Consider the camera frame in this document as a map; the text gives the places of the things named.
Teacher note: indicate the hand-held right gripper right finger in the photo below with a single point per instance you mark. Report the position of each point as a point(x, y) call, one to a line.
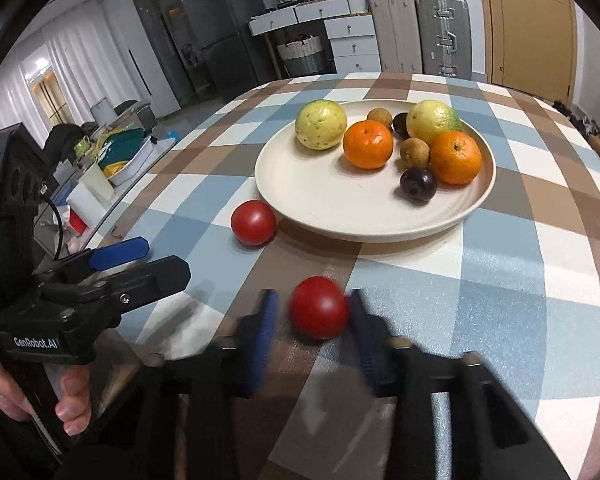
point(369, 347)

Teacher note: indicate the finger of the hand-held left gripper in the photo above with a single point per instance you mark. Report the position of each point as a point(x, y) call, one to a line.
point(120, 252)
point(155, 280)

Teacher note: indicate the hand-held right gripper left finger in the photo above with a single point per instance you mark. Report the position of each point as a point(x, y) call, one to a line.
point(260, 342)

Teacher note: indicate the red tomato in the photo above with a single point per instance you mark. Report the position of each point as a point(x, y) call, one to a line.
point(253, 222)
point(319, 307)

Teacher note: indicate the cream round plate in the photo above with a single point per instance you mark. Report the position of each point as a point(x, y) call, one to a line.
point(330, 195)

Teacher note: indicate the dark purple plum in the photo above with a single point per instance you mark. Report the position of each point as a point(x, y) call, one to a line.
point(418, 185)
point(401, 125)

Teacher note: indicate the brown kiwi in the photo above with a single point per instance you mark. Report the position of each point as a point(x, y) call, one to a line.
point(380, 117)
point(414, 152)

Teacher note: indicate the orange mandarin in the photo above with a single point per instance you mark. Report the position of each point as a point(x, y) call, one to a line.
point(368, 144)
point(455, 157)

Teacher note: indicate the person's left hand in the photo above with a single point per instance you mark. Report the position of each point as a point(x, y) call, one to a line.
point(75, 405)

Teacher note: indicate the white plastic box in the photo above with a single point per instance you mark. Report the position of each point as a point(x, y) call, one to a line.
point(87, 200)

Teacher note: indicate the white storage container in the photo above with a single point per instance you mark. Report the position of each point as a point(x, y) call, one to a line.
point(145, 160)

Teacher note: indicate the green yellow bag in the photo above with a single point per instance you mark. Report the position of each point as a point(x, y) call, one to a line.
point(122, 147)

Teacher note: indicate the blue plastic bag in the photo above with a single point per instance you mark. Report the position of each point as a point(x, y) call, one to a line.
point(172, 136)

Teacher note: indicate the white bucket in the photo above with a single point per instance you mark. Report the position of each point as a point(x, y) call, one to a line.
point(100, 112)

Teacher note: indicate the white wardrobe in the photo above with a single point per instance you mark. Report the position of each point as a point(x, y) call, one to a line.
point(122, 60)

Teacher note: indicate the white curtain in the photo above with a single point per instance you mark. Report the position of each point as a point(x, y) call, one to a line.
point(70, 60)

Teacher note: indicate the dark glass cabinet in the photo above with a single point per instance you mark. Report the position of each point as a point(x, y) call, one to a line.
point(150, 35)

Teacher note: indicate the yellow spotted guava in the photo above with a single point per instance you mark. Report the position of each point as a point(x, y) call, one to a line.
point(321, 124)

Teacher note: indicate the yellow green guava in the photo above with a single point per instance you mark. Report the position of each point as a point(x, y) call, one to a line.
point(427, 117)

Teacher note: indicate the grey refrigerator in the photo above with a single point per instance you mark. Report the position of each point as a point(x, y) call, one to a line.
point(220, 15)

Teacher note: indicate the grey white laundry basket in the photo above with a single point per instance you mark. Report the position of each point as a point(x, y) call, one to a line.
point(302, 57)

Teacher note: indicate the white desk with drawers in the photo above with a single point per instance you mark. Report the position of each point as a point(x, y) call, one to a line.
point(352, 45)

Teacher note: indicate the row of shoes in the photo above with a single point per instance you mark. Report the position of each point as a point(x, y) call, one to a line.
point(580, 120)

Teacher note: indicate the beige suitcase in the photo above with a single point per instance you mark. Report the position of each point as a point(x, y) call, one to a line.
point(394, 32)

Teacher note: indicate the silver suitcase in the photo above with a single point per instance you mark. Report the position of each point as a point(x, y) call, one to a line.
point(442, 35)

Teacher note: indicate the wooden door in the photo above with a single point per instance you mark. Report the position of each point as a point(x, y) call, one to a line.
point(530, 35)

